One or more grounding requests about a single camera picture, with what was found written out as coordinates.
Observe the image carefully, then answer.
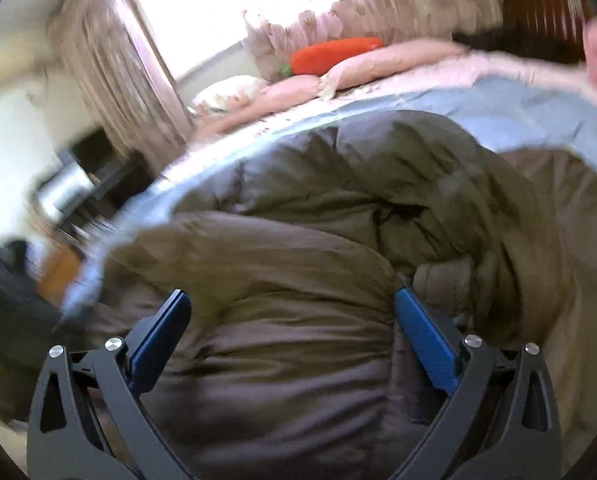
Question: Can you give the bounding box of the beige patterned curtain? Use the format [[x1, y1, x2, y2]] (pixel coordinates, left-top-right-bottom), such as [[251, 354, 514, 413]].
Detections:
[[242, 0, 504, 81], [48, 0, 195, 173]]

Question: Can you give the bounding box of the light blue bed sheet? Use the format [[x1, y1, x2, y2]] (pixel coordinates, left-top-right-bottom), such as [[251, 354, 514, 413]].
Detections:
[[61, 74, 597, 321]]

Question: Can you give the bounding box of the pink quilt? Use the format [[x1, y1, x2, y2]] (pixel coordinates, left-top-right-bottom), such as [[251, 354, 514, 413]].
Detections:
[[186, 40, 591, 136]]

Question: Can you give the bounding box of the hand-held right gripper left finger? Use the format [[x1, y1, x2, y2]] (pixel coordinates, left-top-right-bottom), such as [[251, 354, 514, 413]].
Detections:
[[27, 289, 194, 480]]

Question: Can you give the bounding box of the dark wooden cabinet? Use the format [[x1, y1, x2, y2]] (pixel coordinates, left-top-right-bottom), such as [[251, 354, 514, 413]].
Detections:
[[31, 127, 146, 241]]

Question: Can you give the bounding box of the white floral pillow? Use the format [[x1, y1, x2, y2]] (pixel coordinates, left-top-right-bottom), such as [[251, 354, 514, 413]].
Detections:
[[194, 75, 269, 113]]

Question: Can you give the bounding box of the brown puffer jacket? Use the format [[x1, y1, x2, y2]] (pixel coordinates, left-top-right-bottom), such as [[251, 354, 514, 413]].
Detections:
[[53, 110, 597, 480]]

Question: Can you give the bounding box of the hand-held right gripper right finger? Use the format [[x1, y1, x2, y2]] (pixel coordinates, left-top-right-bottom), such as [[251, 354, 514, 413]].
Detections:
[[393, 287, 563, 480]]

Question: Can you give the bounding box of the orange carrot plush pillow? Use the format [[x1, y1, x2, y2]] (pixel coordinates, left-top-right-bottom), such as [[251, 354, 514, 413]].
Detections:
[[278, 36, 385, 80]]

